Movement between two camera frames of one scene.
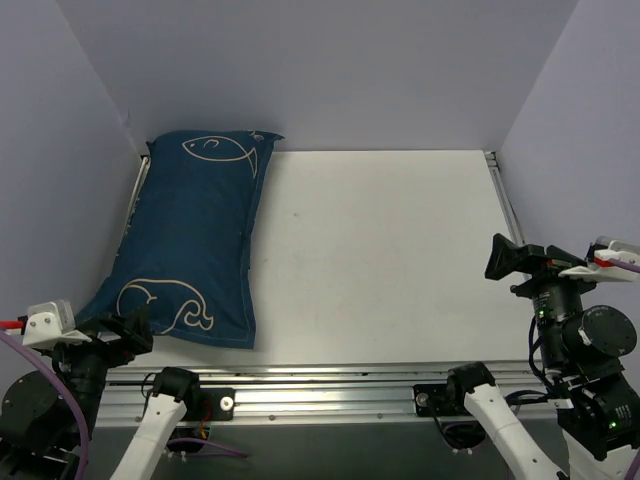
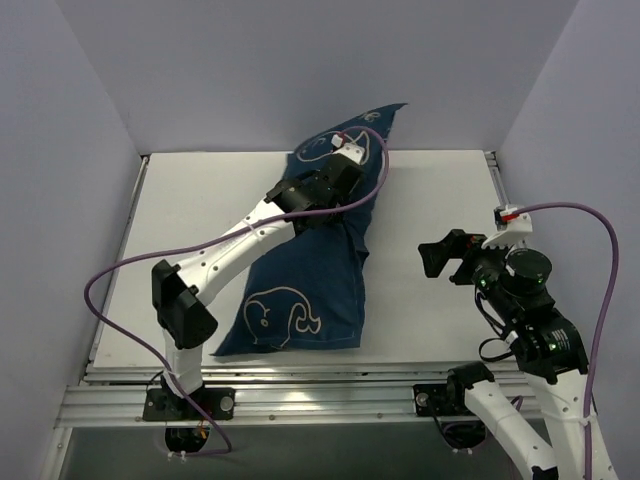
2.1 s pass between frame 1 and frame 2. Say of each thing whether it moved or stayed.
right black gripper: moved
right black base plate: stayed
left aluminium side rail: stayed
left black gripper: moved
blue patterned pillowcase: moved
